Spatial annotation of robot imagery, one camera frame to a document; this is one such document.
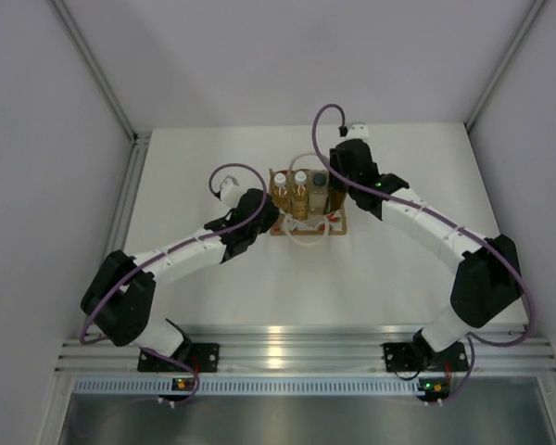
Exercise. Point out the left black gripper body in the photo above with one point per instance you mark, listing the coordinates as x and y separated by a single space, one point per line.
270 221

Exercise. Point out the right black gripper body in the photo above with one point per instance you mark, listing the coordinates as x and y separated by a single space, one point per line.
336 184

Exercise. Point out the grey-capped clear bottle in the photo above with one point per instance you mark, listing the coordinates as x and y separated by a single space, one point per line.
318 192

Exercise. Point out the burlap watermelon print canvas bag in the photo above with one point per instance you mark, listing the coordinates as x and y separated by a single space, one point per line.
316 228

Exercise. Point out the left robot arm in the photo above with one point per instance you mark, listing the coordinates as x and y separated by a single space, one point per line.
120 299

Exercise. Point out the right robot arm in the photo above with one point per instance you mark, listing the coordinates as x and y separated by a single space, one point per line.
484 269

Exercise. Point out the white-capped yellow bottle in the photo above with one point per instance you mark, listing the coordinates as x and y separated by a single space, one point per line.
280 192
300 196

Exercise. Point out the left white-capped yellow bottle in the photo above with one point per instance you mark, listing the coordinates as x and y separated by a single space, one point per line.
280 192

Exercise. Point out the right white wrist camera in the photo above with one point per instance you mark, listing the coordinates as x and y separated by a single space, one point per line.
359 130

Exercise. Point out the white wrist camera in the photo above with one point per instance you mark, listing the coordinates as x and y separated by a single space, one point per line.
229 189
359 130

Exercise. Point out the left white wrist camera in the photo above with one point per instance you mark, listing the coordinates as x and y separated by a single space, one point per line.
229 189

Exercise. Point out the aluminium mounting rail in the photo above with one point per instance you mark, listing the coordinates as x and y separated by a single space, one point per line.
314 350

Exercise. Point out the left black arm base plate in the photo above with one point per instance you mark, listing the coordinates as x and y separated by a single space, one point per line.
201 357

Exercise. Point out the left aluminium frame post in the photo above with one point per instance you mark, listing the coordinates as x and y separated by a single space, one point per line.
87 55

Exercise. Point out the aluminium frame post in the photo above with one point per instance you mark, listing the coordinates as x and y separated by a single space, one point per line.
508 55
87 55

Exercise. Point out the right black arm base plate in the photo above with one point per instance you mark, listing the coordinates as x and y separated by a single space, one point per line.
406 357

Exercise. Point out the white slotted cable duct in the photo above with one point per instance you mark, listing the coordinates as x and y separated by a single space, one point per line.
256 386

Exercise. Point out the right aluminium frame post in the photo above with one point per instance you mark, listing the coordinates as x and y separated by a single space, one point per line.
508 55

